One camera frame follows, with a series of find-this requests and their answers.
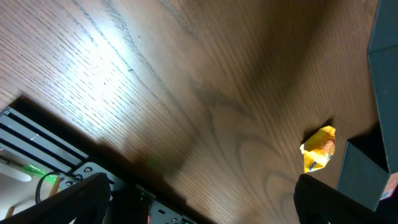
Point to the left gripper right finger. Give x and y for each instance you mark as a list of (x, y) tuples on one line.
[(317, 203)]

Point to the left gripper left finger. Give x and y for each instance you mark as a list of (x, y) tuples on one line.
[(84, 202)]

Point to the dark green box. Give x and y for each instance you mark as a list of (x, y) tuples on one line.
[(371, 158)]

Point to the red and white carton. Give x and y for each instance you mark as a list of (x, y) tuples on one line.
[(390, 186)]

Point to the small orange yellow snack bag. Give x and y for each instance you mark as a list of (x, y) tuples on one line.
[(318, 149)]

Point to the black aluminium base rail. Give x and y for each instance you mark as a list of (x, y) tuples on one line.
[(137, 196)]

